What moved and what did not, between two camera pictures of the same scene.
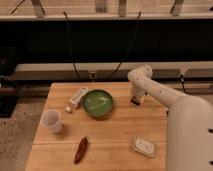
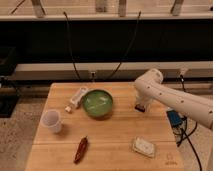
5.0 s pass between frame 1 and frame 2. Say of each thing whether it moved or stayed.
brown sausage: stayed
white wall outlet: stayed
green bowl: stayed
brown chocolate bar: moved
